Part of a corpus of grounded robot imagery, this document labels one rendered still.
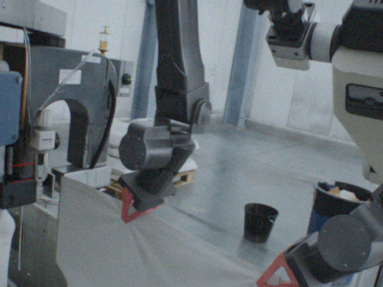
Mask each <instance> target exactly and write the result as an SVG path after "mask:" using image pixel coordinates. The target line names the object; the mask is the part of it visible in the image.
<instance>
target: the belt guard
mask: <svg viewBox="0 0 383 287"><path fill-rule="evenodd" d="M66 22H67V13H65V12H63V11H62V10H60V9H58V8H56V7H53V6H50V5H48V4H46V3H44V2H42V1H40V0H0V26H2V27H6V28H11V29H20V30H23V29H22V26H23V27H25V28H26V31H27V28H28V32H29V33H35V34H43V35H50V36H56V37H63V36H65V32H66Z"/></svg>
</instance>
